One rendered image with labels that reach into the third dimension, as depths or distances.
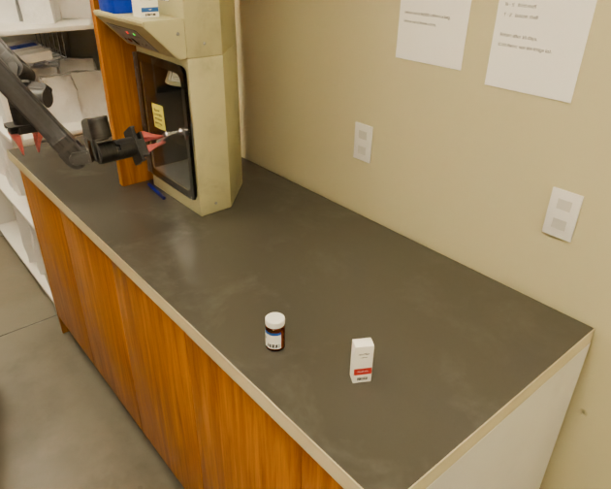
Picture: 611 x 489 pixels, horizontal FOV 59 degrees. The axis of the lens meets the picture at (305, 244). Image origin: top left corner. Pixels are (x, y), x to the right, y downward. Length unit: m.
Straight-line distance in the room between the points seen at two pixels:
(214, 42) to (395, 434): 1.11
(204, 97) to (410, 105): 0.58
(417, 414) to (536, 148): 0.66
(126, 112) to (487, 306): 1.27
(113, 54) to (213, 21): 0.42
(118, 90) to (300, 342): 1.08
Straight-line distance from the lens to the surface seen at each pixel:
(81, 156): 1.59
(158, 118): 1.77
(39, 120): 1.61
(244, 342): 1.18
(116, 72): 1.88
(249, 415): 1.24
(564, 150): 1.32
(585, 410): 1.56
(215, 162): 1.67
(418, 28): 1.50
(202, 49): 1.58
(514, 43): 1.35
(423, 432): 1.03
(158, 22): 1.51
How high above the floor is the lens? 1.69
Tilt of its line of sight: 29 degrees down
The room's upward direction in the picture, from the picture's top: 1 degrees clockwise
